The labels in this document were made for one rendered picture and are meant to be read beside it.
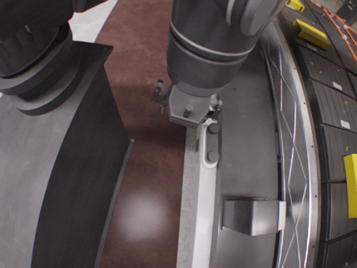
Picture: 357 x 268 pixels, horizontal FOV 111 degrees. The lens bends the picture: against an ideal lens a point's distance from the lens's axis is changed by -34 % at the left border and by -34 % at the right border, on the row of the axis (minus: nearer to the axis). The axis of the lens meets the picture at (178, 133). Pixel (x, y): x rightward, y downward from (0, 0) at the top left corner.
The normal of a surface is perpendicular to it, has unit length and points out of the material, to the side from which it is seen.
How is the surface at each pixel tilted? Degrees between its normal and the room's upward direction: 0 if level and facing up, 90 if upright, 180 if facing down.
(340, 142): 0
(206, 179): 0
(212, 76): 90
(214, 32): 90
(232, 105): 0
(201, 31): 90
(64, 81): 23
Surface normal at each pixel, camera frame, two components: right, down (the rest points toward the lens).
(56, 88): 0.40, -0.04
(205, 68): -0.20, 0.91
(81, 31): 0.14, -0.33
